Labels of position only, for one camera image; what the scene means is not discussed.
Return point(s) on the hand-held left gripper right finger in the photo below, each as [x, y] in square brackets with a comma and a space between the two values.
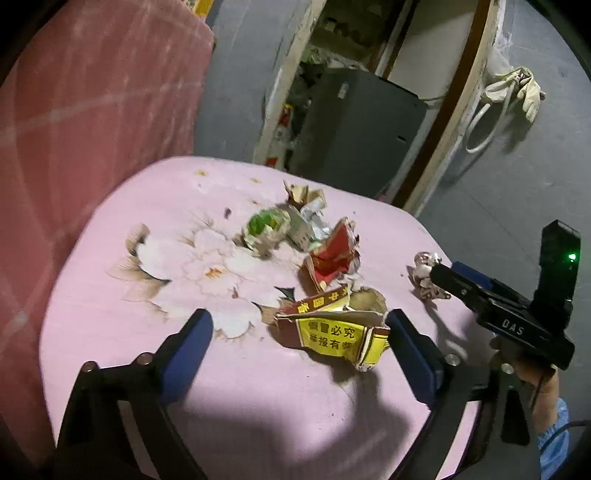
[413, 355]

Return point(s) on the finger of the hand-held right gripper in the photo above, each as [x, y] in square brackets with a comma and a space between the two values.
[455, 282]
[475, 277]

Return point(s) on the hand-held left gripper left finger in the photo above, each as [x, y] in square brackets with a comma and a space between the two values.
[187, 355]

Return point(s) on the patterned wrapper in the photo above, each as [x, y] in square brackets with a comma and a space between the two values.
[425, 277]

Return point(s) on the yellow red torn carton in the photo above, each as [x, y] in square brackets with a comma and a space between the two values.
[328, 334]

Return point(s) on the red torn carton piece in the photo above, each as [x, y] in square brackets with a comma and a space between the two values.
[332, 258]

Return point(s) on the green wrapper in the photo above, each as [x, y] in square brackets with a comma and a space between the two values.
[265, 226]

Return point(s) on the white wrapper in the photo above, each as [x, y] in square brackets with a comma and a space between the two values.
[309, 226]

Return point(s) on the person's right forearm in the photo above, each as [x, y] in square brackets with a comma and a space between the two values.
[556, 443]

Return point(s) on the person's right hand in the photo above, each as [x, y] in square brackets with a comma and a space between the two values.
[540, 392]

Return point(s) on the brown torn cardboard piece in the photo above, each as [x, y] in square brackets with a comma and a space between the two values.
[367, 302]

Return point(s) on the brown paper scrap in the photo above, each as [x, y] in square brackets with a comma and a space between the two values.
[300, 194]

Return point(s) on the white rubber glove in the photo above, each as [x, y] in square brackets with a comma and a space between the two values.
[526, 92]

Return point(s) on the red white sack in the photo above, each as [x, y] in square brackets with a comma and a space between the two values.
[281, 134]

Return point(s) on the pink checkered cloth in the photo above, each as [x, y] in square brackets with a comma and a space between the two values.
[92, 138]

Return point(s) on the wooden door frame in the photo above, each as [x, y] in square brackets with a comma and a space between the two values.
[286, 92]

